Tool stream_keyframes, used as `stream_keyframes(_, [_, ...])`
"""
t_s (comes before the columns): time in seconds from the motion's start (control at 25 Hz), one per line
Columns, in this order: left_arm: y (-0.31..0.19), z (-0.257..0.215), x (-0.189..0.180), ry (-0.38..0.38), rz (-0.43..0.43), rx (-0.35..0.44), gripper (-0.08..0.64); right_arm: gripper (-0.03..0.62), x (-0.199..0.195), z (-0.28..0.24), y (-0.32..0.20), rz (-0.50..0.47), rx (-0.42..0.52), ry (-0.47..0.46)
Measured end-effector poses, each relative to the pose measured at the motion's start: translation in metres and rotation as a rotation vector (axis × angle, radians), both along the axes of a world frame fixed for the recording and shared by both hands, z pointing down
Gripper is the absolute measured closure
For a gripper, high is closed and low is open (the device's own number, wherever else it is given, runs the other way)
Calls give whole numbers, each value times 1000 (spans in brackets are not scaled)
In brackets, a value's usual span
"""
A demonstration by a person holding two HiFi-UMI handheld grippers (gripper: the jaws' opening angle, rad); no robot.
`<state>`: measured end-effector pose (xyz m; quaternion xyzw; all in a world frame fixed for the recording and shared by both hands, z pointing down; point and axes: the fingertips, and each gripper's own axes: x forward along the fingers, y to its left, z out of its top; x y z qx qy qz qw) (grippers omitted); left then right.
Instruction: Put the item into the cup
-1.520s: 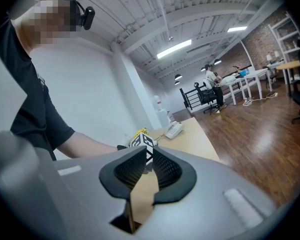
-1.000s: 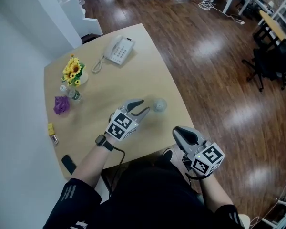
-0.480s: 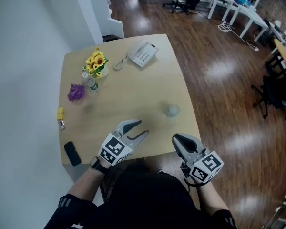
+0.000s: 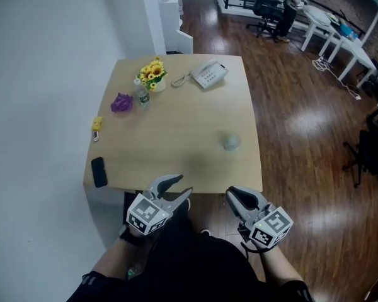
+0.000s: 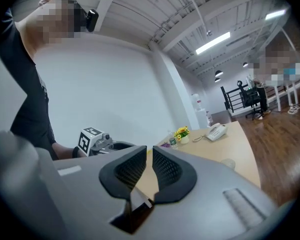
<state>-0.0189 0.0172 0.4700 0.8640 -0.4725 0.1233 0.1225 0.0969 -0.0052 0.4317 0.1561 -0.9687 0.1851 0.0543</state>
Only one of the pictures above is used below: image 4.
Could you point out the blue box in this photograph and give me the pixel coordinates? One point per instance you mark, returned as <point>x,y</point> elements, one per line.
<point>349,31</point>

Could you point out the translucent green cup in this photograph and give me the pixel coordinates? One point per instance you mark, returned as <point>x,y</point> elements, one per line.
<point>223,146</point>

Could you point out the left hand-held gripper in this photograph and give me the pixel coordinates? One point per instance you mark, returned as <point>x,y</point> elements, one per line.
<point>145,214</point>

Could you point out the black wrist band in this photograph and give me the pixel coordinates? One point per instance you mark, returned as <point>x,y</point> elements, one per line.
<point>129,236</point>

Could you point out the white desk telephone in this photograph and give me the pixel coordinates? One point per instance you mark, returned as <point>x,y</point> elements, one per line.
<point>208,74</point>

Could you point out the black smartphone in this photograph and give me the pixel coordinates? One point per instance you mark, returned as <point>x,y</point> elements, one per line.
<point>99,172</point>

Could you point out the person's right forearm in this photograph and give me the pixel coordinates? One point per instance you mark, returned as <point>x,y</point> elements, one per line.
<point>278,266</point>

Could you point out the black swivel chair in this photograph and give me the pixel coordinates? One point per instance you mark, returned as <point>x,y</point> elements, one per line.
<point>370,159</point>

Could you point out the person's black shirt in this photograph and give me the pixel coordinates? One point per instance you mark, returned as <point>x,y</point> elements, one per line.
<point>192,272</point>

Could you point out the sunflower bouquet in white pot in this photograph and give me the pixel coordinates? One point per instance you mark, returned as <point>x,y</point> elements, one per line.
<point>152,72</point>

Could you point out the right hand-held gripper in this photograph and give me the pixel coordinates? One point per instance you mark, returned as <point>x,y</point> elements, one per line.
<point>272,226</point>

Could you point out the water dispenser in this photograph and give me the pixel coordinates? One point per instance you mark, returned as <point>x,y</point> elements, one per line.
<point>171,27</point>

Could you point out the person's left forearm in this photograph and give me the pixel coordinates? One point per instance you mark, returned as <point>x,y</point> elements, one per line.
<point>113,258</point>

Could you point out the clear plastic water bottle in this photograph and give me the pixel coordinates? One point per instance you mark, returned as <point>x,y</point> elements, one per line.
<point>142,94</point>

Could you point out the person's dark shoe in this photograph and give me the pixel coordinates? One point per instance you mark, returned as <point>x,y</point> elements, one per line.
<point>182,211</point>
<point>205,231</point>

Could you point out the black office chair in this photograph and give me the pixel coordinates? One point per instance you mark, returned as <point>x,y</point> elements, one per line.
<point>264,5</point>

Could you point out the purple crumpled plastic item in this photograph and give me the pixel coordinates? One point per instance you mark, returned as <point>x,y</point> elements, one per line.
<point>122,102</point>

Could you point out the small yellow box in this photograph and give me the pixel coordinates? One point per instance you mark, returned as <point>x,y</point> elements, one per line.
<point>97,123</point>

